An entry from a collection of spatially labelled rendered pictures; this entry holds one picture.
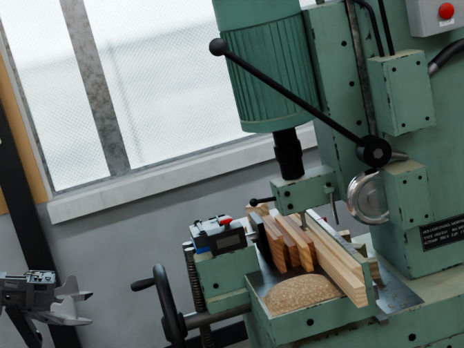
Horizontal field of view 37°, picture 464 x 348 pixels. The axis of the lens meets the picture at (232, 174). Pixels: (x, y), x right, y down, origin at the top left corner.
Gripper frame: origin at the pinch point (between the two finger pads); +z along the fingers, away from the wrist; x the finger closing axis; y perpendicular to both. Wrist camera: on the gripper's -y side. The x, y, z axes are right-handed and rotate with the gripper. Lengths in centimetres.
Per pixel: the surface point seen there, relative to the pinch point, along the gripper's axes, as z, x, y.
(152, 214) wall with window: 24, 135, -16
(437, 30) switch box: 60, -15, 66
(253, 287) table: 31.9, -9.3, 10.1
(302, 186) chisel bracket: 42, -1, 31
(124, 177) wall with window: 12, 136, -1
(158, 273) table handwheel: 13.2, 0.0, 8.9
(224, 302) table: 27.6, -3.7, 4.2
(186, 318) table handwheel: 20.6, 1.5, -2.0
